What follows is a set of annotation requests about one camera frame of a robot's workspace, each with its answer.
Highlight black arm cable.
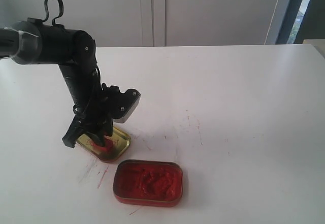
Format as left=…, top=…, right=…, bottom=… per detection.
left=42, top=0, right=64, bottom=26

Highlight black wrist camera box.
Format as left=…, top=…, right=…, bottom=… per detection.
left=102, top=83, right=141, bottom=123

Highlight white zip tie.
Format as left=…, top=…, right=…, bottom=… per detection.
left=1, top=27, right=39, bottom=58

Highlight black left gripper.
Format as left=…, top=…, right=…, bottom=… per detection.
left=62, top=107, right=113, bottom=148

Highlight thin white hanging cord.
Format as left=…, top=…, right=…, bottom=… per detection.
left=264, top=0, right=286, bottom=44

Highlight white cabinet doors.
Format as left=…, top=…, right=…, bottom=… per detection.
left=1, top=0, right=289, bottom=47

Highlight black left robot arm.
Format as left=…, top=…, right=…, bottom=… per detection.
left=1, top=18, right=112, bottom=148

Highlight adjacent white side table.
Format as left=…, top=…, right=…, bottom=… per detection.
left=303, top=39, right=325, bottom=56

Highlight red rubber stamp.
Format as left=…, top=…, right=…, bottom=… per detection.
left=98, top=138, right=114, bottom=152

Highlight white paper sheet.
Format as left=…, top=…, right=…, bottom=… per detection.
left=131, top=98, right=171, bottom=135

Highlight gold tin lid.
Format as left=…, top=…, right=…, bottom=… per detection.
left=76, top=126, right=131, bottom=163

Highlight red ink paste tin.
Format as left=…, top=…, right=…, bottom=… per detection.
left=112, top=159, right=184, bottom=207

